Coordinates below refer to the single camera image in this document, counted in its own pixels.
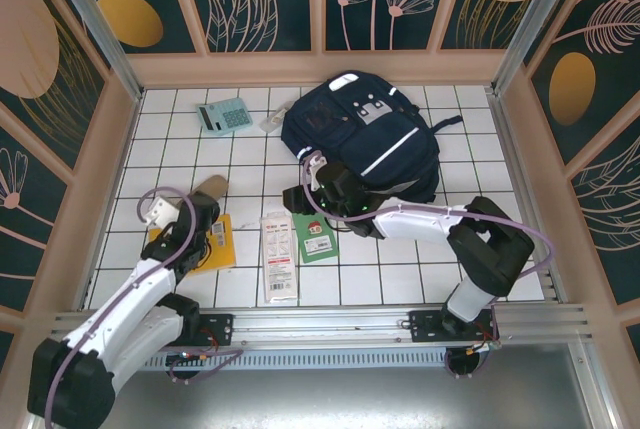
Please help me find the yellow notebook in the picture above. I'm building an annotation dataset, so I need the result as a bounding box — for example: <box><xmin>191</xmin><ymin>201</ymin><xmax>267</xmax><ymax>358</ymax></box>
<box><xmin>147</xmin><ymin>213</ymin><xmax>238</xmax><ymax>276</ymax></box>

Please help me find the green notebook with house picture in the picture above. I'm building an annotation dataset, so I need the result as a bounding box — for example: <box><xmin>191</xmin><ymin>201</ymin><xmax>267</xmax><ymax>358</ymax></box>
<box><xmin>291</xmin><ymin>210</ymin><xmax>340</xmax><ymax>265</ymax></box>

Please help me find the navy blue backpack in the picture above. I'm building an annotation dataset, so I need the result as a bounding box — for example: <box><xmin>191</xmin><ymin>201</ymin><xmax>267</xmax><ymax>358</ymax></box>
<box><xmin>279</xmin><ymin>70</ymin><xmax>465</xmax><ymax>206</ymax></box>

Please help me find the white red pen package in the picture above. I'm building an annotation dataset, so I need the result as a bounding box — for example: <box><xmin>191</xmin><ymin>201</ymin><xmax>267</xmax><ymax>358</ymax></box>
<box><xmin>259</xmin><ymin>213</ymin><xmax>298</xmax><ymax>307</ymax></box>

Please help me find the small clear plastic package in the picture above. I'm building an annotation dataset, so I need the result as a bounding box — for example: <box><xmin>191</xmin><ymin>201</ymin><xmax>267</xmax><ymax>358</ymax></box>
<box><xmin>261</xmin><ymin>103</ymin><xmax>292</xmax><ymax>134</ymax></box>

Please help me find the teal calculator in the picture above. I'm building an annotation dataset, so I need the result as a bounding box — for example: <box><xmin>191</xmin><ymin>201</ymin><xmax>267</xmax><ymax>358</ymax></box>
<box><xmin>195</xmin><ymin>98</ymin><xmax>256</xmax><ymax>138</ymax></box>

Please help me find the grey steel plate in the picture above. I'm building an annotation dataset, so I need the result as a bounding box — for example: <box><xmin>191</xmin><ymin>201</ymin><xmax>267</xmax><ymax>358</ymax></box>
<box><xmin>49</xmin><ymin>367</ymin><xmax>619</xmax><ymax>429</ymax></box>

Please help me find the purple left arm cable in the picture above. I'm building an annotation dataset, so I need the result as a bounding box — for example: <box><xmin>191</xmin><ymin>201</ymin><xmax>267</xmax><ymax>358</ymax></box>
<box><xmin>43</xmin><ymin>186</ymin><xmax>246</xmax><ymax>426</ymax></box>

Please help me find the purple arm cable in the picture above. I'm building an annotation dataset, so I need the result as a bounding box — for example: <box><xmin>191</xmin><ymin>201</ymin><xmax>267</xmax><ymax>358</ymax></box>
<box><xmin>299</xmin><ymin>150</ymin><xmax>557</xmax><ymax>380</ymax></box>
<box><xmin>43</xmin><ymin>186</ymin><xmax>246</xmax><ymax>426</ymax></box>

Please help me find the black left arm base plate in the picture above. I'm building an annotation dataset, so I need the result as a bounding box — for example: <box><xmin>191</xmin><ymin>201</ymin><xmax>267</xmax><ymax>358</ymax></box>
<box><xmin>189</xmin><ymin>312</ymin><xmax>236</xmax><ymax>348</ymax></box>

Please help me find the aluminium mounting rail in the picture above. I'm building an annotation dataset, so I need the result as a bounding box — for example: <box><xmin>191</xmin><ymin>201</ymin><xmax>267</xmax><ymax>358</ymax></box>
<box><xmin>47</xmin><ymin>302</ymin><xmax>595</xmax><ymax>351</ymax></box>

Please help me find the left base wire connector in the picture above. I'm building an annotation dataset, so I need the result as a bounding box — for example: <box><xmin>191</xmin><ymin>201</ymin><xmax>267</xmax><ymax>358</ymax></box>
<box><xmin>167</xmin><ymin>328</ymin><xmax>224</xmax><ymax>365</ymax></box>

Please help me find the base wire connector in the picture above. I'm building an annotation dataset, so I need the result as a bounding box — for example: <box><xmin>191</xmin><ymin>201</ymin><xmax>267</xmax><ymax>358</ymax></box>
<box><xmin>468</xmin><ymin>331</ymin><xmax>503</xmax><ymax>356</ymax></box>
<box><xmin>167</xmin><ymin>328</ymin><xmax>224</xmax><ymax>365</ymax></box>

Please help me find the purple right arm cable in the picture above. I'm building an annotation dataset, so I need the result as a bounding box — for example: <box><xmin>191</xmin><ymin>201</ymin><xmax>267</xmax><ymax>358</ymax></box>
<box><xmin>299</xmin><ymin>150</ymin><xmax>557</xmax><ymax>380</ymax></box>

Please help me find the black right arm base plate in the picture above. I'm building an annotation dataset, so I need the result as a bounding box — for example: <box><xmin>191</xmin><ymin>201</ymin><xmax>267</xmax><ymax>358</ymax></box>
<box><xmin>408</xmin><ymin>308</ymin><xmax>502</xmax><ymax>346</ymax></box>

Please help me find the slotted grey cable tray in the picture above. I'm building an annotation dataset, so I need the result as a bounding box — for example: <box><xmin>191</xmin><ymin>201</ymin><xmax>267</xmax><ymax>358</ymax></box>
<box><xmin>142</xmin><ymin>351</ymin><xmax>454</xmax><ymax>371</ymax></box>

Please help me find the aluminium side rail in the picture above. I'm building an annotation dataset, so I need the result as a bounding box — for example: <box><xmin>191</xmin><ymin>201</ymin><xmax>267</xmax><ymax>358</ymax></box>
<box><xmin>487</xmin><ymin>91</ymin><xmax>569</xmax><ymax>306</ymax></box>

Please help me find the right base wire connector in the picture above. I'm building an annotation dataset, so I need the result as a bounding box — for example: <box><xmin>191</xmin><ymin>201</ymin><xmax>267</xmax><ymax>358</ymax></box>
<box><xmin>468</xmin><ymin>331</ymin><xmax>503</xmax><ymax>356</ymax></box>

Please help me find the aluminium frame post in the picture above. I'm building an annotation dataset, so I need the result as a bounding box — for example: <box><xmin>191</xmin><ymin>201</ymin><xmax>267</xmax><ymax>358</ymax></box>
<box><xmin>490</xmin><ymin>0</ymin><xmax>585</xmax><ymax>96</ymax></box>
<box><xmin>40</xmin><ymin>0</ymin><xmax>146</xmax><ymax>101</ymax></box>

